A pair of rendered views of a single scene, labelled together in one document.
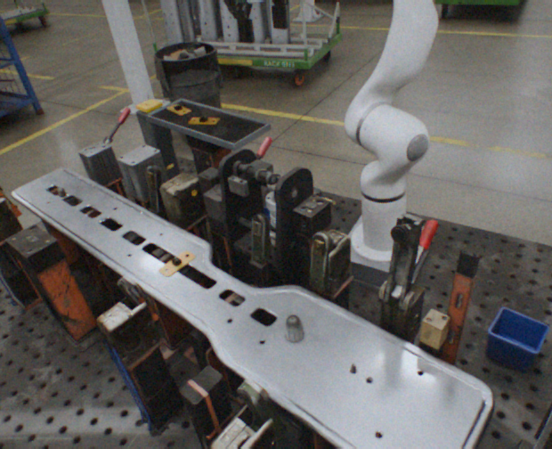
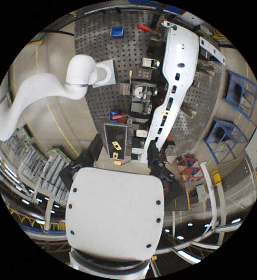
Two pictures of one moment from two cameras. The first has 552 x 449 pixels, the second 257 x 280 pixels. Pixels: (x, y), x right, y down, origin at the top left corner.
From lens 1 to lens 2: 81 cm
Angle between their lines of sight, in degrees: 35
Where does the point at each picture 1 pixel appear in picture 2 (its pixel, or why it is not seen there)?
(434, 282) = (103, 57)
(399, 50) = (43, 82)
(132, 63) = not seen: hidden behind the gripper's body
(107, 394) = not seen: hidden behind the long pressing
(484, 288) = (98, 47)
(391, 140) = (87, 62)
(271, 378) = (193, 67)
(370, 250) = (108, 74)
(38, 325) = not seen: hidden behind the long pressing
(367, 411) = (190, 45)
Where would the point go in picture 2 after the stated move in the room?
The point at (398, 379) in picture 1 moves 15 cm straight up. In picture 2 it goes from (179, 38) to (191, 32)
